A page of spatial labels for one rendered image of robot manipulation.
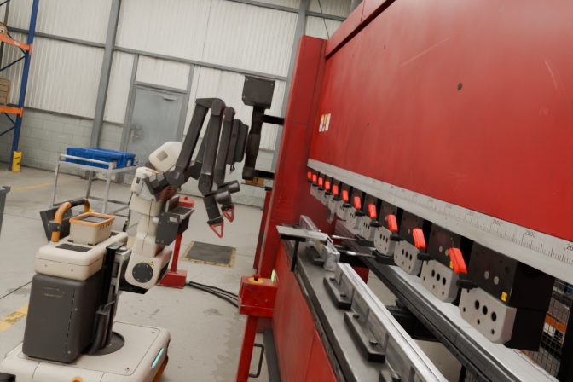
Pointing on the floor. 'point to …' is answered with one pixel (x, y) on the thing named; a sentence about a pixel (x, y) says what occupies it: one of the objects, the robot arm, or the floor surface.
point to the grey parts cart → (89, 189)
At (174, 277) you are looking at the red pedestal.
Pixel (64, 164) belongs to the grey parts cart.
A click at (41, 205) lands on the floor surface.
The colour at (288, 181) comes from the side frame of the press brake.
